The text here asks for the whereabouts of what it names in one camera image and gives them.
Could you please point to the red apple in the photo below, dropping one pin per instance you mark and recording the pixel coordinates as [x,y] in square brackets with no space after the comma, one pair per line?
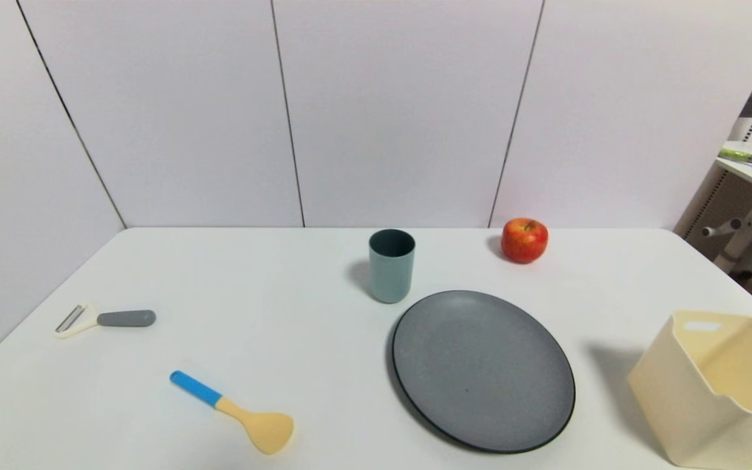
[524,241]

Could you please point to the green tool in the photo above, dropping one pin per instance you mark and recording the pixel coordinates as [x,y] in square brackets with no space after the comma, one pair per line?
[738,156]

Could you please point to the teal plastic cup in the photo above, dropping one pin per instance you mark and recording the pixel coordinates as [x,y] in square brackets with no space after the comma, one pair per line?
[391,274]

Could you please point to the gray round plate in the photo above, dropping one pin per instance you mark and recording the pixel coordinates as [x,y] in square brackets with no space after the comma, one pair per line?
[484,372]

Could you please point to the cream plastic basket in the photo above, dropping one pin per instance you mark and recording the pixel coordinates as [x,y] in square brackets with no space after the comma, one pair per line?
[709,398]

